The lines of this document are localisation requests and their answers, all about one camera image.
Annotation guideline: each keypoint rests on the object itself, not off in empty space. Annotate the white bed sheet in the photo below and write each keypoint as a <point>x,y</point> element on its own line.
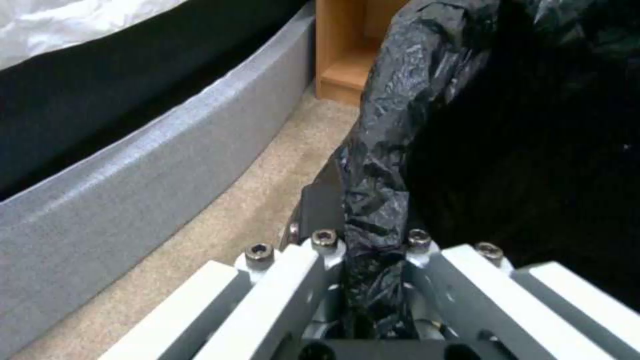
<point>100,22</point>

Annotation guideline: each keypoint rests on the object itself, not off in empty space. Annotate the black plastic trash bag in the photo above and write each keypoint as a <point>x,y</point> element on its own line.
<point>500,150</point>

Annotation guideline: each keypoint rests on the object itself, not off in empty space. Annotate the dark mattress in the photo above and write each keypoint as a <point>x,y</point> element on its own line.
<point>100,105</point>

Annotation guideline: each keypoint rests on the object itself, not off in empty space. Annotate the grey upholstered bed frame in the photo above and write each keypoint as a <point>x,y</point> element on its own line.
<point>150,168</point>

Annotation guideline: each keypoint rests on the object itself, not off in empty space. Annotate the light wooden cabinet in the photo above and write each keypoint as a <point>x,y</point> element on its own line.
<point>345,48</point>

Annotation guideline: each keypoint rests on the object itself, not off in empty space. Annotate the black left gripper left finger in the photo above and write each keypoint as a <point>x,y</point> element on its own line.
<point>280,300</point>

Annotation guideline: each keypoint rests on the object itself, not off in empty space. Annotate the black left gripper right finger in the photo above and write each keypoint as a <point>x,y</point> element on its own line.
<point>500,300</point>

